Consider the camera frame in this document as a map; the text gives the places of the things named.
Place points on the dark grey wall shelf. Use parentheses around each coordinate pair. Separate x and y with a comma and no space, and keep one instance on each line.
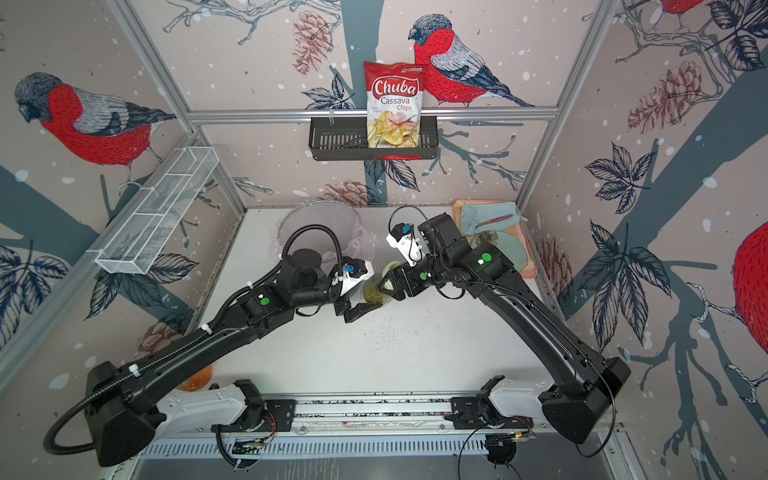
(344,139)

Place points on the orange round object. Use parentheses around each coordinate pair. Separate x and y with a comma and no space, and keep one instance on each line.
(197,381)

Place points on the green lid mung bean jar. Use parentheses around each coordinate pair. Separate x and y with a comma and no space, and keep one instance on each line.
(371,292)

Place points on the clear plastic bin liner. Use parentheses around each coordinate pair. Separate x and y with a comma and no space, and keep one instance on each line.
(355,240)

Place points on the pink serving tray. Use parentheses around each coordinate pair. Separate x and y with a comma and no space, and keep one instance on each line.
(517,231)

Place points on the teal folded cloth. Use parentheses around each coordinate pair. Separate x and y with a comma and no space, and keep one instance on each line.
(495,216)

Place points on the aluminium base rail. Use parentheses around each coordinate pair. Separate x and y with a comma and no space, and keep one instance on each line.
(506,408)

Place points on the teal oval plate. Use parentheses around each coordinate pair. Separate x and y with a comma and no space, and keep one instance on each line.
(513,249)

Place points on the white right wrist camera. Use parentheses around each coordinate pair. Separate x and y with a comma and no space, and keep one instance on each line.
(402,237)

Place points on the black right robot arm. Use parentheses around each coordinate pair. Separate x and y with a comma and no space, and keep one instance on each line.
(585,383)

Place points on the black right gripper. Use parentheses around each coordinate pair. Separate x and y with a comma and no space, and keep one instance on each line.
(405,274)

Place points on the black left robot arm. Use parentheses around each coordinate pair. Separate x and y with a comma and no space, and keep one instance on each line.
(121,415)

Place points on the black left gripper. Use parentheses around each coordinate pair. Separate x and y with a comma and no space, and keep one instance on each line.
(344,306)

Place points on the white wire mesh shelf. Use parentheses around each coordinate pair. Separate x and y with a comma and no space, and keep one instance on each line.
(139,241)

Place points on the Chuba cassava chips bag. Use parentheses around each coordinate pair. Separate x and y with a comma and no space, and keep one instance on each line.
(394,95)

